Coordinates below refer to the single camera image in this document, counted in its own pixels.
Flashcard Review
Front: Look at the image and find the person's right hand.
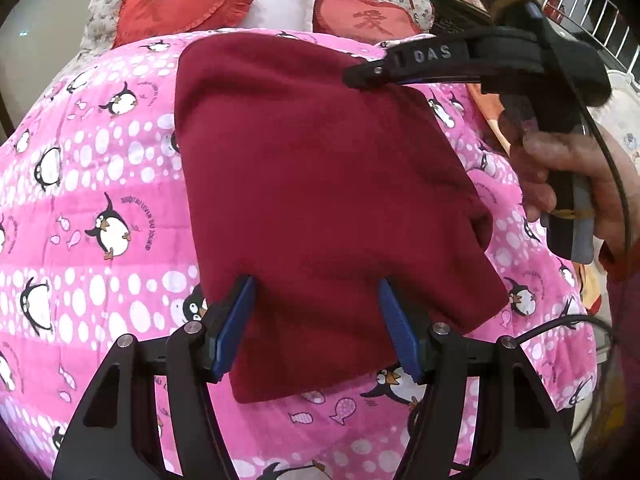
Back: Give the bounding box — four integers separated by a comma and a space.
500, 115, 632, 257

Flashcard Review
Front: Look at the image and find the person's right forearm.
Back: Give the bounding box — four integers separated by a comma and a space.
597, 240, 640, 463

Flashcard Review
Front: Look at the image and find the black cable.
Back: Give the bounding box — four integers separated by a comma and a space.
407, 60, 632, 443

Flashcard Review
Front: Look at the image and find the dark red knit garment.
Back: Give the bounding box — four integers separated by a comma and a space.
174, 37, 510, 405

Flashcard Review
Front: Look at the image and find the floral bed sheet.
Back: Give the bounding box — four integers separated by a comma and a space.
80, 0, 436, 61

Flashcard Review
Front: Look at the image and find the dark bed frame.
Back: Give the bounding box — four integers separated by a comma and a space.
419, 0, 497, 32

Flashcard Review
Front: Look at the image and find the white pillow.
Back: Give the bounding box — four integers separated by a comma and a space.
235, 0, 321, 34

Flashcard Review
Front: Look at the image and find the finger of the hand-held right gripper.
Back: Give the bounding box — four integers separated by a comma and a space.
342, 54, 401, 91

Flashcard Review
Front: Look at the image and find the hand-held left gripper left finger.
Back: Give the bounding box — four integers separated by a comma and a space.
51, 275, 259, 480

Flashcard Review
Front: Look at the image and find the white metal railing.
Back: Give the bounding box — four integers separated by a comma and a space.
535, 0, 640, 72

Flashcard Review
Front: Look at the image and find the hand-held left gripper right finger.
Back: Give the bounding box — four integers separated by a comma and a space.
377, 277, 582, 480

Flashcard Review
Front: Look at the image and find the red heart-shaped pillow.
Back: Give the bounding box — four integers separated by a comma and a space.
112, 0, 256, 50
313, 0, 424, 44

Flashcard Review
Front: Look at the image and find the pink penguin print blanket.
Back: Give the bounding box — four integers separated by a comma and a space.
0, 27, 599, 480

